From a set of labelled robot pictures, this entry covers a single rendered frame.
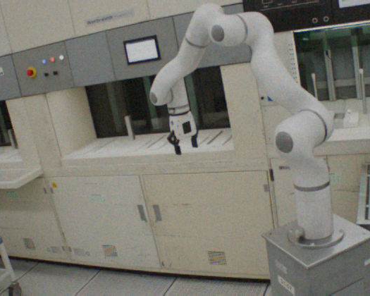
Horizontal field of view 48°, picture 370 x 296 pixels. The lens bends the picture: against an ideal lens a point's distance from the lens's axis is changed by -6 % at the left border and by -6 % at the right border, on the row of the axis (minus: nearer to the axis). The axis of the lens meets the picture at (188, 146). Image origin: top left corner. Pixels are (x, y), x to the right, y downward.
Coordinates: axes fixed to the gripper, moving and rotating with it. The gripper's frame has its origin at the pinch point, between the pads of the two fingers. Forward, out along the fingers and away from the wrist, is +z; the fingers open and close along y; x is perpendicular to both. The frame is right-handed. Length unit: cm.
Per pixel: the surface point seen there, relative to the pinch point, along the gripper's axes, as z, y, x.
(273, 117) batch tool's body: 1, 51, -5
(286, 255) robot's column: 27, -13, -56
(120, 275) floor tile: 101, 3, 102
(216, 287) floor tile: 101, 30, 36
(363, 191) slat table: 25, 37, -59
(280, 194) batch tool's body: 41, 50, -4
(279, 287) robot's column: 44, -10, -49
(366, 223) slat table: 25, 14, -72
